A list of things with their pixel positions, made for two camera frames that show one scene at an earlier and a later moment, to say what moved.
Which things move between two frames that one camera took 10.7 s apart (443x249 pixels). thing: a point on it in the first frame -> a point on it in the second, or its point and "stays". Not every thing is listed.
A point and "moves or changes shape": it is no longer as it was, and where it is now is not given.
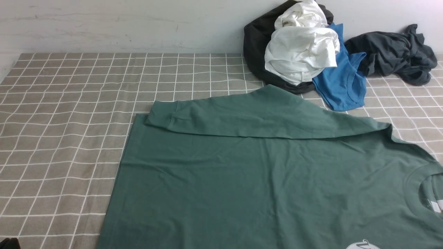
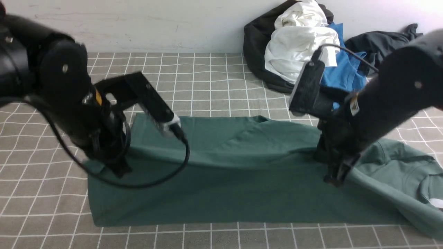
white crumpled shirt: (302, 44) stays
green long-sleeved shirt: (264, 167) moves or changes shape
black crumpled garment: (256, 34) stays
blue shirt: (343, 87) stays
